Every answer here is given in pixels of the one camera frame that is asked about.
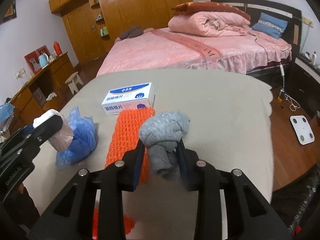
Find white plastic bag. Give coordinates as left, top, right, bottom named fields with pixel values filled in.
left=33, top=109, right=74, bottom=152

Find grey sock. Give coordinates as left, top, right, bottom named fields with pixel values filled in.
left=138, top=111, right=190, bottom=180

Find black lined trash bin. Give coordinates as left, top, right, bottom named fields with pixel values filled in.
left=271, top=163, right=320, bottom=239

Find wooden sideboard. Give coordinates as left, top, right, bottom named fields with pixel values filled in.
left=9, top=53, right=74, bottom=133

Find blue plastic bag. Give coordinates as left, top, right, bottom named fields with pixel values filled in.
left=56, top=107, right=97, bottom=169

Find red plastic bag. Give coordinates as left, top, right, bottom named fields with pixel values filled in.
left=92, top=206, right=135, bottom=239

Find small wooden stool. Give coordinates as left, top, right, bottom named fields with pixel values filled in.
left=65, top=72, right=84, bottom=95

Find light blue kettle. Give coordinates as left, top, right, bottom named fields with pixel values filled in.
left=38, top=53, right=49, bottom=68

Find red picture frames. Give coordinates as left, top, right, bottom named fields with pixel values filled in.
left=24, top=45, right=50, bottom=74

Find orange foam net flat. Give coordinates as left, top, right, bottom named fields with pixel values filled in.
left=105, top=107, right=155, bottom=167

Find red thermos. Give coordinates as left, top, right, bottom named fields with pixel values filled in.
left=53, top=41, right=63, bottom=56

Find white bathroom scale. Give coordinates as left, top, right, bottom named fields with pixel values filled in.
left=290, top=115, right=315, bottom=145

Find grey table cloth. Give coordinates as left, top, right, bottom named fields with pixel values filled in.
left=22, top=68, right=275, bottom=240

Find white blue tissue box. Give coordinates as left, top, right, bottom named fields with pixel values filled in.
left=101, top=82, right=156, bottom=115

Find wooden wardrobe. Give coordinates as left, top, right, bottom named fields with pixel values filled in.
left=49, top=0, right=192, bottom=64

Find pink covered bed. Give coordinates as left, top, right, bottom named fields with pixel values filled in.
left=98, top=28, right=293, bottom=75

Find black white nightstand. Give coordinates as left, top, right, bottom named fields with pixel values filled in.
left=285, top=56, right=320, bottom=119

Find brown slippers on bed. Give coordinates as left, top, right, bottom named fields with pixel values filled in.
left=119, top=25, right=144, bottom=40

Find white lotion bottle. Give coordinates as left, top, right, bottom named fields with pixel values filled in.
left=311, top=51, right=317, bottom=66

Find brown folded blanket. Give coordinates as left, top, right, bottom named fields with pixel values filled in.
left=172, top=2, right=251, bottom=21

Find blue pillow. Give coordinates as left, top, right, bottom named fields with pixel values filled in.
left=252, top=12, right=288, bottom=39

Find folded pink quilt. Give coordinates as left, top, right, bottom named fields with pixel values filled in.
left=168, top=11, right=250, bottom=37

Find black bed headboard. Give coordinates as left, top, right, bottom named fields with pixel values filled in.
left=211, top=0, right=302, bottom=58

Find white cable with switch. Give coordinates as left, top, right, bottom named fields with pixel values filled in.
left=249, top=31, right=301, bottom=112

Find framed red wall art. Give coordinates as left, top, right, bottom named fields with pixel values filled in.
left=1, top=0, right=17, bottom=24

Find wall power socket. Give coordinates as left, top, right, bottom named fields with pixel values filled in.
left=302, top=16, right=313, bottom=28

